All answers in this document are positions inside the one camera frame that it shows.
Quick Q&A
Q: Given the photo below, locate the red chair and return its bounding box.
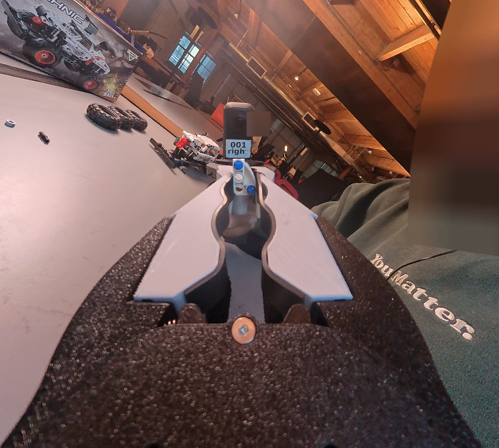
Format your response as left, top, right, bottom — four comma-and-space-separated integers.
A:
273, 171, 300, 200

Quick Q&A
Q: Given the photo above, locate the partly built lego truck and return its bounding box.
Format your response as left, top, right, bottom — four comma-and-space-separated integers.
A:
150, 129, 225, 176

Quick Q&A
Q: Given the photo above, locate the person's right forearm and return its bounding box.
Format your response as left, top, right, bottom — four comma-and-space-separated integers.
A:
311, 178, 414, 252

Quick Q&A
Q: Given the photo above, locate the dark flat mat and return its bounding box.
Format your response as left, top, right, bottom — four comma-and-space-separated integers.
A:
141, 86, 194, 110

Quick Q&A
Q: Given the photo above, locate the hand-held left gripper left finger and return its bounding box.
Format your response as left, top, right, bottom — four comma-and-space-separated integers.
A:
134, 178, 233, 322

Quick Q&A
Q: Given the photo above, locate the paned window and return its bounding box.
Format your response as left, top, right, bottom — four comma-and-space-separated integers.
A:
168, 34, 216, 84

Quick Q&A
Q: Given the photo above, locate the white spotted lego panel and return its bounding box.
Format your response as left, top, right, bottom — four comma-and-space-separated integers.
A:
231, 159, 258, 201

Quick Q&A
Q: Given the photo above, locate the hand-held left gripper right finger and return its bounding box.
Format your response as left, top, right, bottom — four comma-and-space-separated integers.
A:
257, 177, 354, 322

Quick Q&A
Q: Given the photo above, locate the black office chair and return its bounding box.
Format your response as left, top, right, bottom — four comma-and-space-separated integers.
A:
186, 76, 204, 106

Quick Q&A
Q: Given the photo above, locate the lego set box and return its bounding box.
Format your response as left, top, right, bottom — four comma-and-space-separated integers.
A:
0, 0, 130, 102

